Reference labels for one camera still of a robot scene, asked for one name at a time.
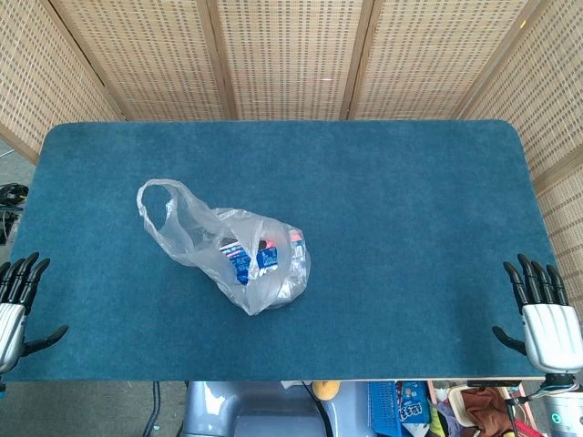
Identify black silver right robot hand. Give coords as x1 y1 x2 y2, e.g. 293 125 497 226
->
491 253 583 375

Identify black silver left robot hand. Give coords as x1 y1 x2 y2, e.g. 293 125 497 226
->
0 251 70 373

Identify clear plastic bag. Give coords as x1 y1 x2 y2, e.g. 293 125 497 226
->
136 178 312 317

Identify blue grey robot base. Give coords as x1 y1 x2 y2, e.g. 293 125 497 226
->
180 381 371 437

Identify white box with brown cloth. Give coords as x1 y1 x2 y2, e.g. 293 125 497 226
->
447 385 514 430

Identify blue snack packet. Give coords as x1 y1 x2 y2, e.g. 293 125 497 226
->
397 381 432 427

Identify blue plastic basket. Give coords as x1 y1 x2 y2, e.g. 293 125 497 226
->
367 381 404 437

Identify blue felt table mat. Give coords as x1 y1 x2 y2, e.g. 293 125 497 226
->
6 118 559 382

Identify woven bamboo screen panel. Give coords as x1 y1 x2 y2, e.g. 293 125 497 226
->
47 0 236 122
0 0 125 166
207 0 375 122
345 0 547 122
457 0 583 301

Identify yellow round object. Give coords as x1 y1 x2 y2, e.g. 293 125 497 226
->
312 381 342 401

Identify blue white milk carton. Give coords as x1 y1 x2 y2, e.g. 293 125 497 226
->
218 243 256 286
254 243 281 277

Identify red white carton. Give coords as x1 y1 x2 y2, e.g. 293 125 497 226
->
287 229 307 263

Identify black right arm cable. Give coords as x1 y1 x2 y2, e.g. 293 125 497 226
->
504 384 548 412

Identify tangled floor cables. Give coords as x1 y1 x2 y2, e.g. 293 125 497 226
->
0 181 29 247

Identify black floor cable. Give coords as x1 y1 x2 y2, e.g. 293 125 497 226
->
144 381 161 437

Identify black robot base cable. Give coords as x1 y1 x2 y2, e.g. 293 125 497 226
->
300 381 332 437

